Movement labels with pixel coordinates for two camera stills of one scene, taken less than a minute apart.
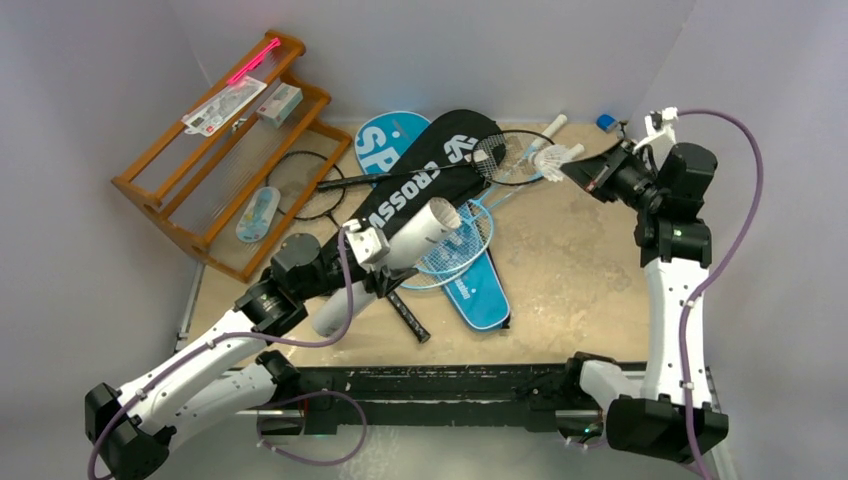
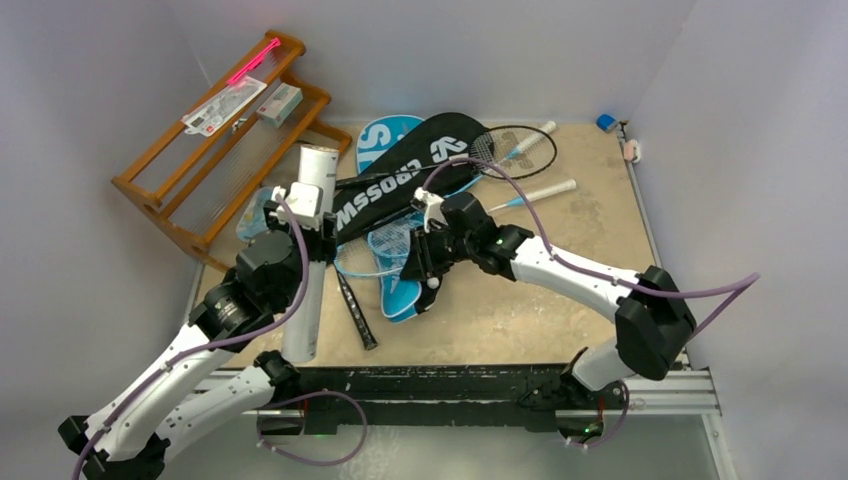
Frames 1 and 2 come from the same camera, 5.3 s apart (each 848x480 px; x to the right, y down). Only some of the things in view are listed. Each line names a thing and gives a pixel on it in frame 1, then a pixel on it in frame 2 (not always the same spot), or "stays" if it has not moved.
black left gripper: [385, 279] -> [321, 239]
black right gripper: [607, 176] -> [424, 254]
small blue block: [606, 122] stays
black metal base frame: [339, 397] stays
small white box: [280, 104] stays
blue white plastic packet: [259, 217] stays
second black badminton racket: [513, 157] stays
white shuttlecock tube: [409, 238] -> [318, 165]
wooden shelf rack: [236, 168] stays
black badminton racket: [308, 185] -> [357, 310]
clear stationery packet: [215, 113] stays
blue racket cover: [479, 293] -> [394, 239]
